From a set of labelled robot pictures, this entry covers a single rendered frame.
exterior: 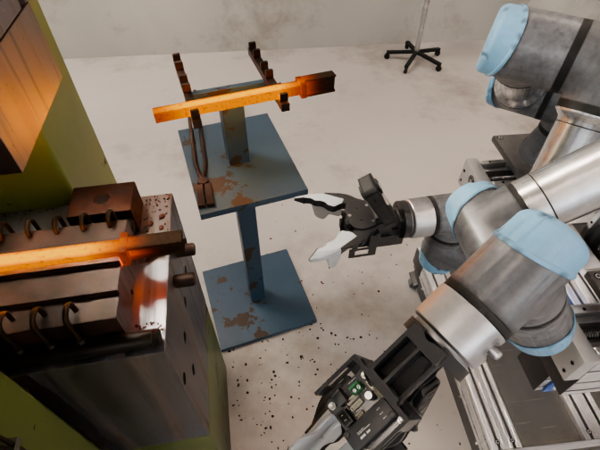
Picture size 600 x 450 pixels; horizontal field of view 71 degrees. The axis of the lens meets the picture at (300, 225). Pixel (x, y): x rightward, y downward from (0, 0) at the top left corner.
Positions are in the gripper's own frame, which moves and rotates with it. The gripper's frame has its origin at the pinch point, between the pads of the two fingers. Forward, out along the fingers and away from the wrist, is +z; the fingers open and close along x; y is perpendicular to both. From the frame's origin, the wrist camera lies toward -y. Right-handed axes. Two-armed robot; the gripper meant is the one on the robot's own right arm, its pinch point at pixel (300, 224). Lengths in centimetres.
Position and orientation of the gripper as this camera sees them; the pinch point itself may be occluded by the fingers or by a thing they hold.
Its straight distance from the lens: 74.1
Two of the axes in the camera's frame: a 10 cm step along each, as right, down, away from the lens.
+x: -1.7, -7.3, 6.6
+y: 0.0, 6.7, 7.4
